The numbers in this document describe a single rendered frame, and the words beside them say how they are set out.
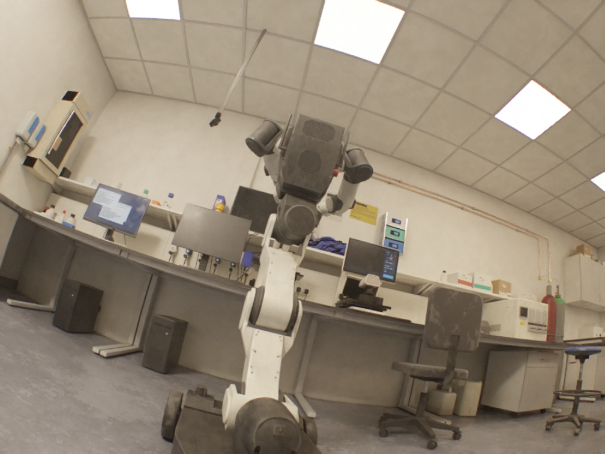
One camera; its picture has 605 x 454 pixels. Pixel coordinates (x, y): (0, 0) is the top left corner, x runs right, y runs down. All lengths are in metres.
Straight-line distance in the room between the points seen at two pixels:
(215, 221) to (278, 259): 1.21
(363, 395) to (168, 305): 1.92
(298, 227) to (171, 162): 2.45
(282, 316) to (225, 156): 2.45
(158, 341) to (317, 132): 1.71
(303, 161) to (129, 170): 2.55
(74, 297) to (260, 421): 2.05
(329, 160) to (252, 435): 0.95
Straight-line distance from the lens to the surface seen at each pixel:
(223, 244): 2.22
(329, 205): 1.53
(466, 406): 3.06
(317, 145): 1.18
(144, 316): 2.69
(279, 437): 0.69
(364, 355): 2.84
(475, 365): 3.57
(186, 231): 2.29
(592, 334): 5.12
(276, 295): 1.03
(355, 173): 1.32
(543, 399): 3.54
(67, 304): 2.57
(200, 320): 2.68
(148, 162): 3.41
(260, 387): 0.95
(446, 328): 1.84
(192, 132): 3.49
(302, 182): 1.15
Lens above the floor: 0.55
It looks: 20 degrees up
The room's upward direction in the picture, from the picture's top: 14 degrees clockwise
